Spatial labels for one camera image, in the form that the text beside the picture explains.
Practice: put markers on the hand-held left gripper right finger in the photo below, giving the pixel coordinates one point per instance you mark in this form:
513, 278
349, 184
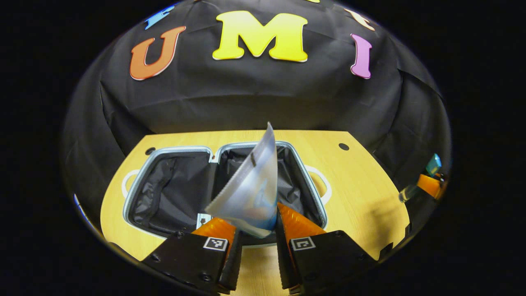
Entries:
283, 263

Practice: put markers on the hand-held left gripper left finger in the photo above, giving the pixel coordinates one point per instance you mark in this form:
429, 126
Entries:
231, 267

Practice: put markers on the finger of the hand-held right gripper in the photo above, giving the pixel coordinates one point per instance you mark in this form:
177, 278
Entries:
429, 186

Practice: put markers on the clear blue bottle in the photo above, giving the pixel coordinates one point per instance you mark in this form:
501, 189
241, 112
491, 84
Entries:
433, 164

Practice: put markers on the silver blue sachet packet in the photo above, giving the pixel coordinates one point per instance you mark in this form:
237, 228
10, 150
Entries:
254, 185

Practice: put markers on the light blue suitcase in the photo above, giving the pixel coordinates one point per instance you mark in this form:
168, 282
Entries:
172, 193

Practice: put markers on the black backdrop cloth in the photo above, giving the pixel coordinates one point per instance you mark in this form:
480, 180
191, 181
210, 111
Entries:
246, 94

